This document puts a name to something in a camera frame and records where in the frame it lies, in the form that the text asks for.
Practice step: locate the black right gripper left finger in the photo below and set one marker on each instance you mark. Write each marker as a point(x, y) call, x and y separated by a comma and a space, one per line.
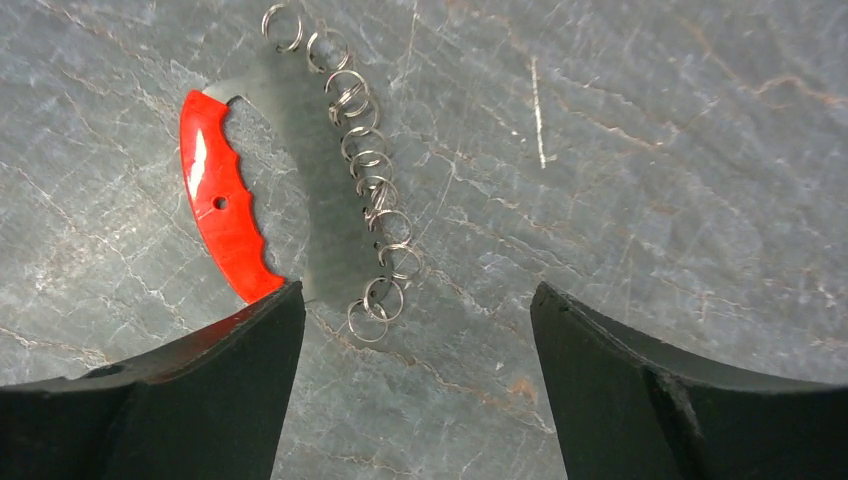
point(209, 405)

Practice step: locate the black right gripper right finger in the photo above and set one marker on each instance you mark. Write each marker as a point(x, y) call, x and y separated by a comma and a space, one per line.
point(630, 406)

